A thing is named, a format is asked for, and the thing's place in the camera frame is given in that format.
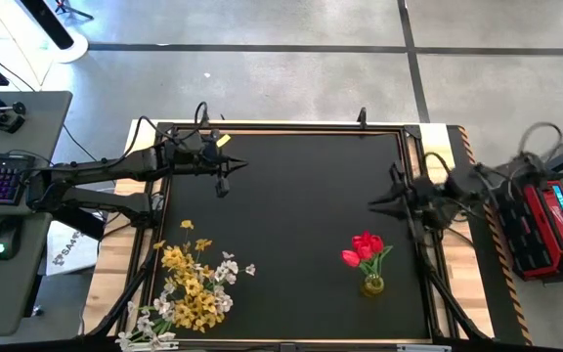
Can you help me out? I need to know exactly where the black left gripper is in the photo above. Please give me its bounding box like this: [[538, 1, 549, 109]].
[[163, 130, 250, 178]]

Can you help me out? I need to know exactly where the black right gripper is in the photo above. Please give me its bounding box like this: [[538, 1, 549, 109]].
[[368, 175, 461, 231]]

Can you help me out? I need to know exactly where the red tulip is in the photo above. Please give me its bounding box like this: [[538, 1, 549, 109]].
[[368, 235, 394, 280], [340, 249, 378, 285], [351, 231, 376, 280]]

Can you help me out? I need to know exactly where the white flower bunch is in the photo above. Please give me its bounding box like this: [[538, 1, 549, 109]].
[[211, 250, 258, 315], [113, 278, 181, 352]]

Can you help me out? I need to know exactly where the yellow flower bunch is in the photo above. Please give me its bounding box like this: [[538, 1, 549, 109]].
[[171, 277, 227, 334], [152, 219, 214, 286]]

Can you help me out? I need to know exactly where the yellow ribbed glass vase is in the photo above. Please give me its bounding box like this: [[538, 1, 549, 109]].
[[362, 273, 386, 297]]

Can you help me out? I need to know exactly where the black table mat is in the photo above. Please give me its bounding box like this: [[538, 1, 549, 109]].
[[156, 132, 432, 341]]

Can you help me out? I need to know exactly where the yellow black hazard strip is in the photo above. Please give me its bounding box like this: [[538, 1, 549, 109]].
[[455, 124, 535, 346]]

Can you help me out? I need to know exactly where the red and black toolbox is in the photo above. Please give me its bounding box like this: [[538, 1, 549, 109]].
[[498, 179, 563, 284]]

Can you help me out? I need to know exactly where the white printed paper sheet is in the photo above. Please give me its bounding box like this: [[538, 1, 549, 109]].
[[45, 220, 101, 276]]

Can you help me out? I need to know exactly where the white stand base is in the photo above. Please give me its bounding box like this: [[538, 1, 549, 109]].
[[15, 0, 90, 65]]

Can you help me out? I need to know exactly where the black computer mouse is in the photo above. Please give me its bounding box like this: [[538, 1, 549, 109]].
[[0, 216, 23, 261]]

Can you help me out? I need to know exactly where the grey desk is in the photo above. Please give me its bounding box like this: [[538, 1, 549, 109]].
[[0, 90, 74, 338]]

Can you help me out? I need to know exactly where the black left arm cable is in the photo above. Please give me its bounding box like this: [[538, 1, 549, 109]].
[[129, 100, 210, 148]]

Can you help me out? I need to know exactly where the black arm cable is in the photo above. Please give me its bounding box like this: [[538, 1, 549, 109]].
[[515, 120, 563, 167], [129, 100, 210, 148]]

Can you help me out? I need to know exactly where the black table frame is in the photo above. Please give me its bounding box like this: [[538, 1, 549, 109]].
[[114, 120, 452, 351]]

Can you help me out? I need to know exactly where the black diagonal frame strut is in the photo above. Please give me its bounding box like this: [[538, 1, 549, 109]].
[[408, 214, 491, 342], [83, 246, 159, 339]]

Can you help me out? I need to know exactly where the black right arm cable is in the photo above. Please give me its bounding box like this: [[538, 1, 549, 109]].
[[515, 120, 563, 167]]

